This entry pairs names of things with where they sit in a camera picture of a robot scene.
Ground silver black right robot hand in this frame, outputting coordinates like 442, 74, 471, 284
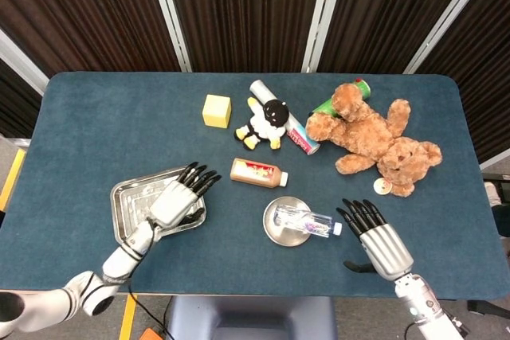
336, 198, 414, 281

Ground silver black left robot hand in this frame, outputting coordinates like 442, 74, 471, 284
147, 162, 222, 230

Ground clear water bottle purple label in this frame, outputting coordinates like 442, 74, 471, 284
273, 204, 343, 238

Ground juice bottle with red label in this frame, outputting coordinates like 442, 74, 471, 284
229, 157, 289, 188

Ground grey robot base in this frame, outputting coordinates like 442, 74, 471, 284
167, 295, 339, 340

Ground rectangular stainless steel tray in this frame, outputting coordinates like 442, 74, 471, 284
110, 167, 207, 242

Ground round stainless steel plate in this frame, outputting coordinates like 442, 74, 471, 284
262, 195, 316, 247

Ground yellow cube block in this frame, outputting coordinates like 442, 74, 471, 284
202, 94, 233, 129

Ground blue table cloth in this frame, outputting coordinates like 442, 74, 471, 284
0, 72, 510, 301

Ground brown teddy bear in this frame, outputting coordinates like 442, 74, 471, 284
305, 83, 443, 198

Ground black and white plush doll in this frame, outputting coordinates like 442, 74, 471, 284
233, 96, 291, 150

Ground orange floor box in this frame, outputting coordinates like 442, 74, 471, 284
137, 327, 167, 340

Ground plastic food wrap roll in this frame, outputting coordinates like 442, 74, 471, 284
249, 79, 320, 157

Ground green cylindrical can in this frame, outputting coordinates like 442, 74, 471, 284
310, 77, 374, 118

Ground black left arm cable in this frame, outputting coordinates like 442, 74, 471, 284
119, 216, 159, 264

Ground brown partition panel white frame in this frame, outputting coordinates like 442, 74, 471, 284
0, 29, 49, 139
145, 0, 350, 73
0, 0, 193, 78
302, 0, 505, 75
404, 0, 510, 170

